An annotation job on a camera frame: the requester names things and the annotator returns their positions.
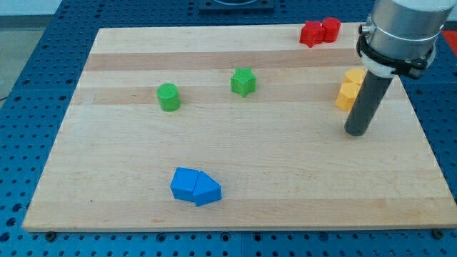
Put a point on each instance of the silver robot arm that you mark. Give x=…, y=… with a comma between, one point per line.
x=398, y=37

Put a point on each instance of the blue pentagon block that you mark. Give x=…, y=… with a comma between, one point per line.
x=206, y=190

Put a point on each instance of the yellow cylinder block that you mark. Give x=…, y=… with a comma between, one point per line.
x=355, y=76

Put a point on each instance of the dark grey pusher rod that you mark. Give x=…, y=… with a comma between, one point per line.
x=372, y=91

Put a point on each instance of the red star block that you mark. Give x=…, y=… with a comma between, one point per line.
x=312, y=33

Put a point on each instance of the yellow hexagon block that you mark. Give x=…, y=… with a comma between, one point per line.
x=347, y=96

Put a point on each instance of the wooden board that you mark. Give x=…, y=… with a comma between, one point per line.
x=281, y=154

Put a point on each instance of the green cylinder block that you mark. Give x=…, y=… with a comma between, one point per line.
x=168, y=96

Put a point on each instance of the red cylinder block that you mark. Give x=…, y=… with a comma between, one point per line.
x=331, y=28

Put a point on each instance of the green star block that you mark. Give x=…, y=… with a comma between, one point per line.
x=243, y=82

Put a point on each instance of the blue cube block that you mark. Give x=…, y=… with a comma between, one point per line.
x=183, y=183

